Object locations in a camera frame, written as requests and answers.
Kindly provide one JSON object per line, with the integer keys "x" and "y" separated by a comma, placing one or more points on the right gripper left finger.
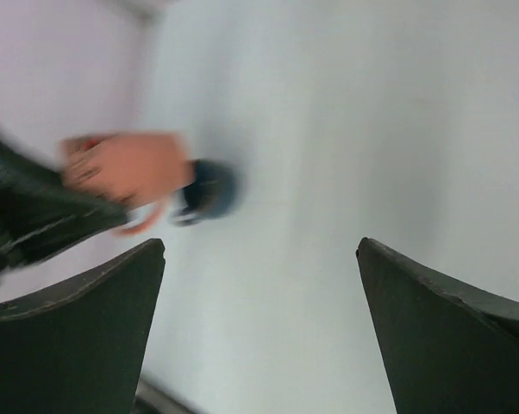
{"x": 78, "y": 346}

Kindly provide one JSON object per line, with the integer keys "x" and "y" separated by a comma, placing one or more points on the blue mug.
{"x": 212, "y": 194}

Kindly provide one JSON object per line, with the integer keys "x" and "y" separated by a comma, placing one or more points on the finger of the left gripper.
{"x": 40, "y": 218}

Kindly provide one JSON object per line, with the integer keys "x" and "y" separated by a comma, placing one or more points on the salmon pink mug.
{"x": 133, "y": 168}

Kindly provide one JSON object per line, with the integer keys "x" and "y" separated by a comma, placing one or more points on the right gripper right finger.
{"x": 447, "y": 346}

